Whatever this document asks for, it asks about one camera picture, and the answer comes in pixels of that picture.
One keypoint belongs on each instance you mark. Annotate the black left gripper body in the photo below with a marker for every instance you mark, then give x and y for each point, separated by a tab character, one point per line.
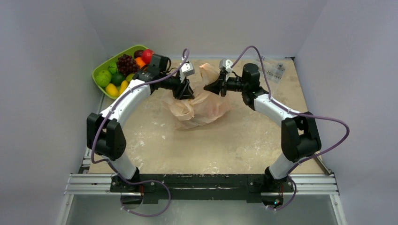
174	84

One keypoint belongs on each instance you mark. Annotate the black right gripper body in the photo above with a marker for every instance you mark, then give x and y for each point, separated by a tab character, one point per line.
222	86

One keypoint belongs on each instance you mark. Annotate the translucent orange plastic bag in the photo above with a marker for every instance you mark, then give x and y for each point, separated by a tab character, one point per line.
205	108

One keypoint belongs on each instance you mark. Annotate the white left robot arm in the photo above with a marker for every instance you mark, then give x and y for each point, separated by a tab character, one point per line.
105	136

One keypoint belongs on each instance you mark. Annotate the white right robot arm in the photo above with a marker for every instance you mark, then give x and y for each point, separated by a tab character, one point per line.
299	133

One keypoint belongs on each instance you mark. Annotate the orange tangerine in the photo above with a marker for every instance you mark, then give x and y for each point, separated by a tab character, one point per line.
139	62

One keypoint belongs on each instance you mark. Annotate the red apple in basket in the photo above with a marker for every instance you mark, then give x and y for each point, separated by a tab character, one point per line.
147	56

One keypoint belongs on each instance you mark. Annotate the clear plastic screw box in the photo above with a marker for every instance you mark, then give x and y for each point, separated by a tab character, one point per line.
273	68

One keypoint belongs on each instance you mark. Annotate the dark purple grape bunch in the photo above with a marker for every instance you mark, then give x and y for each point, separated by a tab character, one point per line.
127	65

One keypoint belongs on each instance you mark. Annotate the green plastic fruit basket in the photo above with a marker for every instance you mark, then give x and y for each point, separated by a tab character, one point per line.
135	51

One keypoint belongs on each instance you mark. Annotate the dark green avocado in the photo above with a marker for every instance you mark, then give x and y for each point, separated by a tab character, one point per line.
117	79

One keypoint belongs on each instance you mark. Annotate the small green lime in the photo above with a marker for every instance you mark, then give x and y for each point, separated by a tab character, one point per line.
112	67

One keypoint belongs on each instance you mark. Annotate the yellow mango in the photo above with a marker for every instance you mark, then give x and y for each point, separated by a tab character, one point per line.
112	91

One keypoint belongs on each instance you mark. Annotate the green bumpy custard apple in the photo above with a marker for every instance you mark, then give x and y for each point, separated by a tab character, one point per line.
103	78

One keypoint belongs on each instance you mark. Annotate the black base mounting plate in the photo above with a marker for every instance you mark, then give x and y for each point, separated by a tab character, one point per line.
252	188

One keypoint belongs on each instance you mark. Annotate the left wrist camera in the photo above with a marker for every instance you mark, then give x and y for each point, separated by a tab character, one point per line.
186	69

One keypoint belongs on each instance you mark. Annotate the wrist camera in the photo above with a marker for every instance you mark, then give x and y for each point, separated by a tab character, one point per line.
226	65
186	69

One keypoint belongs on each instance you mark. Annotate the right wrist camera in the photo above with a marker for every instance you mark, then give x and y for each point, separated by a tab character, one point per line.
226	65

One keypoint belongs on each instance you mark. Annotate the front aluminium rail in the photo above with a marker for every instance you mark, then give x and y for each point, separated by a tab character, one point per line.
302	184

